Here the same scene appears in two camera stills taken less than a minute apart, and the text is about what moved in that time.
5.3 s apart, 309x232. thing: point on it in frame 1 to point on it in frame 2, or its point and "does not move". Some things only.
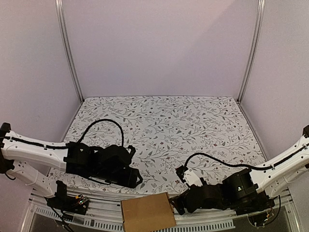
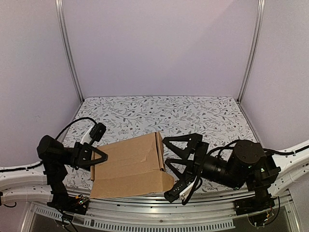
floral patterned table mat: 211,136 does not move
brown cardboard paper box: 152,213 to 134,166
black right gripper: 183,203 to 195,164
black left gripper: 129,181 to 81,156
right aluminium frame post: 260,14 does not move
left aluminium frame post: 59,7 does not move
